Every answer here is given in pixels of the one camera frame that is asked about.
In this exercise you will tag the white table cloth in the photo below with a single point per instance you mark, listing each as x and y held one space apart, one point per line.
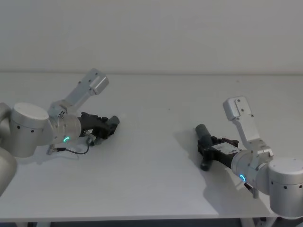
151 142

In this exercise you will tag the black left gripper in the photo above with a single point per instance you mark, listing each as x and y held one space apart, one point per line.
91 124

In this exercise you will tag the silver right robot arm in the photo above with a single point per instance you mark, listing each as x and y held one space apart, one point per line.
279 179

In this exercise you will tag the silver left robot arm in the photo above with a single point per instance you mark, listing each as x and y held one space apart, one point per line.
28 127

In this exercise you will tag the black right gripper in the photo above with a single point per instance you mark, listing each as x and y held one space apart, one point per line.
220 152

